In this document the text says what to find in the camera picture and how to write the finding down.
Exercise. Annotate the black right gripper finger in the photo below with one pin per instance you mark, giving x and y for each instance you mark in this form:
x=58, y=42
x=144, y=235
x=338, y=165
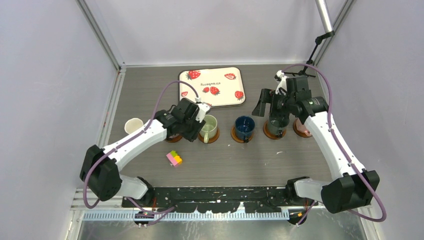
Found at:
x=260, y=108
x=266, y=96

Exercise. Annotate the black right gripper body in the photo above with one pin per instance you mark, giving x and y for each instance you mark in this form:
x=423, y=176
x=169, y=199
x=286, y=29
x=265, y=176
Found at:
x=281, y=105

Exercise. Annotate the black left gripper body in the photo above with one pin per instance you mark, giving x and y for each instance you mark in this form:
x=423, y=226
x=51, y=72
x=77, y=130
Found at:
x=192, y=127

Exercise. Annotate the dark green mug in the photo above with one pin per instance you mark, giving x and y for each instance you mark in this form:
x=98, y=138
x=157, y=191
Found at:
x=278, y=122

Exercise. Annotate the dark blue mug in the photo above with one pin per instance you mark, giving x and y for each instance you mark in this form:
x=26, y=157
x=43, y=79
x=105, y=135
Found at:
x=245, y=124

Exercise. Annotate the pale green mug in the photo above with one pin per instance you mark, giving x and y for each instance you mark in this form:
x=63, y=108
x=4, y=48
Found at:
x=210, y=128

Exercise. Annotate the pink mug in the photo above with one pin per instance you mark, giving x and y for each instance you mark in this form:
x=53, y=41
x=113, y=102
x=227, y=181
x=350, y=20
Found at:
x=302, y=127

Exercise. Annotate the large brown wooden coaster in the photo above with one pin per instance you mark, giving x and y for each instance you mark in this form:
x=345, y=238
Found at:
x=241, y=137

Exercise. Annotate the light green mug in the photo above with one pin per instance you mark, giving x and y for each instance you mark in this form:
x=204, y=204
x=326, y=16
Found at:
x=132, y=125

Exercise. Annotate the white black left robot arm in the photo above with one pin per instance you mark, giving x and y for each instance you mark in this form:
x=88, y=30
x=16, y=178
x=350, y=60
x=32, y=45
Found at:
x=102, y=166

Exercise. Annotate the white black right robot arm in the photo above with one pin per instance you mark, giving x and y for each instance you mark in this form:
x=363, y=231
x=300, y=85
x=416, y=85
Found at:
x=352, y=185

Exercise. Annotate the pink green yellow toy block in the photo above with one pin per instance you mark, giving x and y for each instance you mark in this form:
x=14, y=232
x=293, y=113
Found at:
x=174, y=159

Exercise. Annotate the white strawberry print tray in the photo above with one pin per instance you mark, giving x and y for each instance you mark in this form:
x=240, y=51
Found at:
x=218, y=87

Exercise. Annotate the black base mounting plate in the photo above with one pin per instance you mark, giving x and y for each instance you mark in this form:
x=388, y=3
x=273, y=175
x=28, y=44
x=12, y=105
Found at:
x=254, y=199

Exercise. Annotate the black tripod stand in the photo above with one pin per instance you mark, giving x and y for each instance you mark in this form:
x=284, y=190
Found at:
x=318, y=40

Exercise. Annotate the silver pole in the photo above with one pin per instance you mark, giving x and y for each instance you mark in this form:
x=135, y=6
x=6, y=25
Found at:
x=324, y=15

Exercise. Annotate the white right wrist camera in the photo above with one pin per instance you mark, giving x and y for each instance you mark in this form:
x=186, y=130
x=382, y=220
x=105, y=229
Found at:
x=281, y=79

